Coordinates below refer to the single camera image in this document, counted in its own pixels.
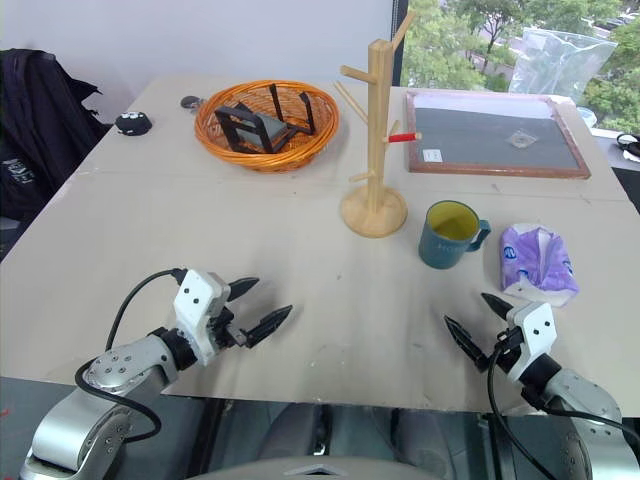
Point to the orange woven basket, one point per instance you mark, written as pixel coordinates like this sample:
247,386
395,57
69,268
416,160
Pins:
265,160

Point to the teal mug with yellow inside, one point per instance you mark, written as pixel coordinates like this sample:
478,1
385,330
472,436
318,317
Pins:
442,250

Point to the small dark round disc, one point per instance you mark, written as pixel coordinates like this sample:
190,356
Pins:
190,102

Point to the wood framed chalkboard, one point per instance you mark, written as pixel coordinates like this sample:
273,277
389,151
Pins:
475,145

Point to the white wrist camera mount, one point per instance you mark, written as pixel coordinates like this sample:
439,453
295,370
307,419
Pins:
195,305
535,325

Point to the black round dotted object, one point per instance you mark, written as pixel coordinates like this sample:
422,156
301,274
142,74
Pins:
132,124

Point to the grey robot torso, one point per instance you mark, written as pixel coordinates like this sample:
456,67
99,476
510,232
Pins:
320,470

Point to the black metal frame stand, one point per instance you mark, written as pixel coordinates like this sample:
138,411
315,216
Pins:
250,131

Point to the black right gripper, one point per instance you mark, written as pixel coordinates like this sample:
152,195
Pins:
507,350

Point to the white label sticker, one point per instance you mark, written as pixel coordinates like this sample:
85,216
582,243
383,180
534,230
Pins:
433,155

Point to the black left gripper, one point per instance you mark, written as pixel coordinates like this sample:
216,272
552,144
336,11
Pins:
224,327

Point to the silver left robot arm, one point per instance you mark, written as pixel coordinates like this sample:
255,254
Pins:
115,372

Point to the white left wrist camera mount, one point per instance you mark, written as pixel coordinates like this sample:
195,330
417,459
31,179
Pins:
195,305

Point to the dark window frame post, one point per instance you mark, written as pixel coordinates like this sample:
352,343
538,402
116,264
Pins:
400,40

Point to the wooden mug tree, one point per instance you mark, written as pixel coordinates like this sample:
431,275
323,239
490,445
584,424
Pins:
376,150

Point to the small clear plastic bag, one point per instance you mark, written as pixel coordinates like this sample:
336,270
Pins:
521,138

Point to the black backpack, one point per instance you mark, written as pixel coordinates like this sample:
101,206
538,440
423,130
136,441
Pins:
35,130

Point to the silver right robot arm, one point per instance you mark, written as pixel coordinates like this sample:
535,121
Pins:
580,400

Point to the purple tissue pack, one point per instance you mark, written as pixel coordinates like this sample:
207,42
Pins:
542,262

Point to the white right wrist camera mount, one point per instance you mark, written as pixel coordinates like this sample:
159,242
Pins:
535,325

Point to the large clear plastic bag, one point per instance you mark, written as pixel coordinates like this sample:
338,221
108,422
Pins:
560,65

